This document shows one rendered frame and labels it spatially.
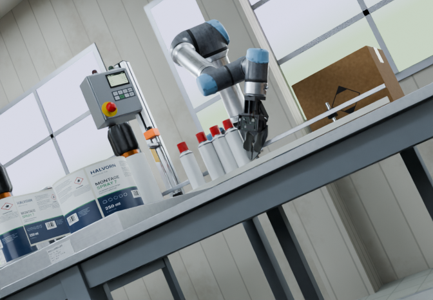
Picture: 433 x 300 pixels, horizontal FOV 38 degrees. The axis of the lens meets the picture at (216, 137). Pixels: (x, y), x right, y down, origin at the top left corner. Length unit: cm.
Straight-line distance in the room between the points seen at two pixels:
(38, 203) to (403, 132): 110
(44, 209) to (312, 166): 93
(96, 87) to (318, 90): 81
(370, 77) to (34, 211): 116
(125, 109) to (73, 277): 105
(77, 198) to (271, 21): 311
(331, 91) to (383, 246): 229
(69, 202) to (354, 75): 108
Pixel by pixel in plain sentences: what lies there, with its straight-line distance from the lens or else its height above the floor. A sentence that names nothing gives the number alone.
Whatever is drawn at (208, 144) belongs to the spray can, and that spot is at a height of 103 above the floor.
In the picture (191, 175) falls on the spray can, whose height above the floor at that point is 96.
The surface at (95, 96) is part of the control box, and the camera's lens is 236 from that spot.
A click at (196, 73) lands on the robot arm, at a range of 218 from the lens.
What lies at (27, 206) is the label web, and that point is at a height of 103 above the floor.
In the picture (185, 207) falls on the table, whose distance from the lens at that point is 125.
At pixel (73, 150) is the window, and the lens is 551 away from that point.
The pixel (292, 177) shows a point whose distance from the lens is 120.
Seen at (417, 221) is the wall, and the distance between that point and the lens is 427.
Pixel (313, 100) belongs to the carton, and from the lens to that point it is 223.
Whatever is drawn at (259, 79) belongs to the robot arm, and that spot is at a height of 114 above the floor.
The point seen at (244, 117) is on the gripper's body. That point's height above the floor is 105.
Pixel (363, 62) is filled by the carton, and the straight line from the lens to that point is 218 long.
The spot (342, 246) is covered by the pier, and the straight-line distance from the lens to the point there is 422.
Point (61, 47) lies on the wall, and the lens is 559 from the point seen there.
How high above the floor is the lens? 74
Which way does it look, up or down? 8 degrees up
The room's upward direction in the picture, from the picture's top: 24 degrees counter-clockwise
